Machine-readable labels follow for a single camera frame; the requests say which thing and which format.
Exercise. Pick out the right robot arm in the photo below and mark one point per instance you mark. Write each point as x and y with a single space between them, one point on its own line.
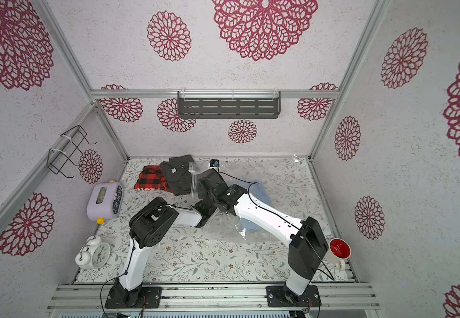
306 251

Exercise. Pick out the white mug red inside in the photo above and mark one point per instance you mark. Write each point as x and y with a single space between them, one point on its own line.
338 253

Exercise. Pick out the dark grey folded shirt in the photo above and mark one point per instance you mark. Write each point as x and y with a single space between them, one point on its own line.
177 174

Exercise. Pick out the dark grey wall shelf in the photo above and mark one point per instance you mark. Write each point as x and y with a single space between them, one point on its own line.
229 106

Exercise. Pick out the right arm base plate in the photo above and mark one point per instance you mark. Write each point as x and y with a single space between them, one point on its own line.
281 296

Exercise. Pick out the light blue shirt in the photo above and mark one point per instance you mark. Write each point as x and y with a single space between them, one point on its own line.
253 207

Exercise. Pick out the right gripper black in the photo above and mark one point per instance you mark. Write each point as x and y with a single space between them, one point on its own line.
211 179

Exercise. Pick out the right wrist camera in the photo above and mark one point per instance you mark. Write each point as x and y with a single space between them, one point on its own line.
215 163

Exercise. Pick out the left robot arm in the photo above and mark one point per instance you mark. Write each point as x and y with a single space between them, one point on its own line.
149 226

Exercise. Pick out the red black plaid shirt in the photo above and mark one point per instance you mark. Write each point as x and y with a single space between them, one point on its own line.
152 178

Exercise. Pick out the clear plastic vacuum bag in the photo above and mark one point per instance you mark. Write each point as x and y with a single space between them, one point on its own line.
225 226

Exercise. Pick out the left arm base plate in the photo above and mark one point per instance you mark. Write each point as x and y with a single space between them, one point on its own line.
147 297

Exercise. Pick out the black wire wall rack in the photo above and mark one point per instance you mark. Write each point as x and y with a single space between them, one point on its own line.
70 144

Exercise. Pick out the white analog alarm clock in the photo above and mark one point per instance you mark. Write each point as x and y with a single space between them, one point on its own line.
94 254

